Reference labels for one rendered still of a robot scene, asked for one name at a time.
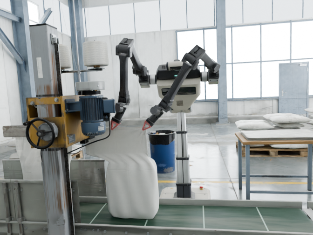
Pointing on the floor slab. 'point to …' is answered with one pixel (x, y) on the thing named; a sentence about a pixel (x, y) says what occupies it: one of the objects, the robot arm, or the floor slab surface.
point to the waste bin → (163, 149)
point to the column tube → (64, 209)
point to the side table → (270, 174)
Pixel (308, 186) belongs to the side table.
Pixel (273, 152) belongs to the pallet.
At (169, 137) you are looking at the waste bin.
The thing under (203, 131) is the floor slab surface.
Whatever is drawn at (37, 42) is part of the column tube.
